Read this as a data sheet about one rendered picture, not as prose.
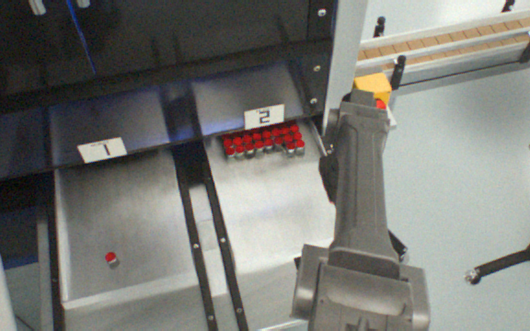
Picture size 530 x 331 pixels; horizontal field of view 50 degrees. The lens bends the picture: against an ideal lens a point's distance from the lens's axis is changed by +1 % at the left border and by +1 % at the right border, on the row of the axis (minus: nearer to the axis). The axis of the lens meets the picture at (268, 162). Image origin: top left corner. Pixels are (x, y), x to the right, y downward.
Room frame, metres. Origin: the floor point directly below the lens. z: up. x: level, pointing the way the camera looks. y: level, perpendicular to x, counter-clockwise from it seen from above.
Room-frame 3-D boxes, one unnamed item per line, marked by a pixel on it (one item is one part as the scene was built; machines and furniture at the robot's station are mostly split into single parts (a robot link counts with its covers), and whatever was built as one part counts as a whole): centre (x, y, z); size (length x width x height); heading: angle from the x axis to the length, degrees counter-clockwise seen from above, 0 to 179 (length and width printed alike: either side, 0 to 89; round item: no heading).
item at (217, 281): (0.47, 0.11, 0.91); 0.14 x 0.03 x 0.06; 13
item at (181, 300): (0.54, 0.13, 0.87); 0.70 x 0.48 x 0.02; 104
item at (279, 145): (0.74, 0.01, 0.90); 0.18 x 0.02 x 0.05; 105
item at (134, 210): (0.57, 0.32, 0.90); 0.34 x 0.26 x 0.04; 14
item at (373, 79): (0.83, -0.23, 0.99); 0.08 x 0.07 x 0.07; 14
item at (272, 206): (0.65, -0.01, 0.90); 0.34 x 0.26 x 0.04; 15
